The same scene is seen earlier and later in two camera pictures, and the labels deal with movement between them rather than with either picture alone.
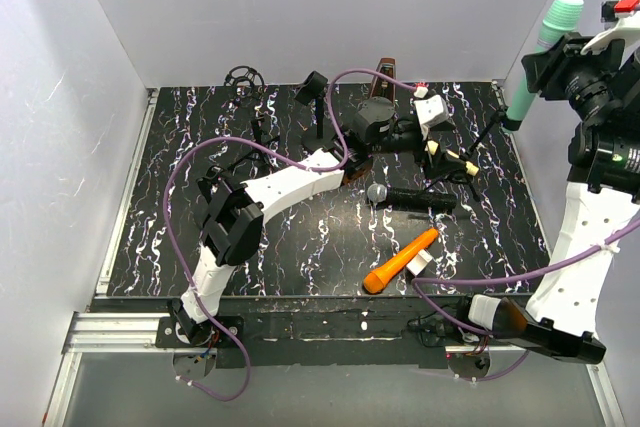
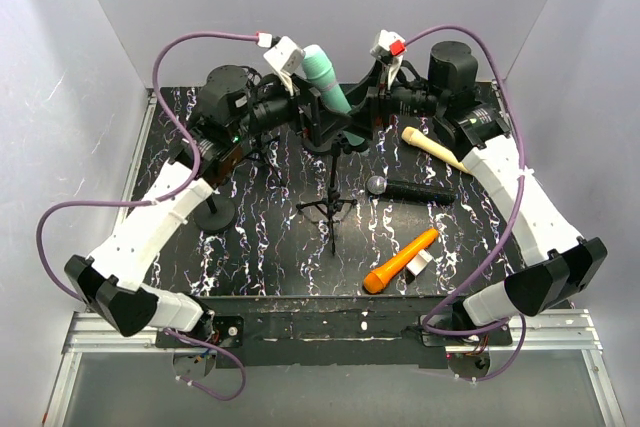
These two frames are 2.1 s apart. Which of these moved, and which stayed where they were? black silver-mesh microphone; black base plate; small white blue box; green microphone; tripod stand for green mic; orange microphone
Moved: black silver-mesh microphone; green microphone; tripod stand for green mic
Stayed: orange microphone; black base plate; small white blue box
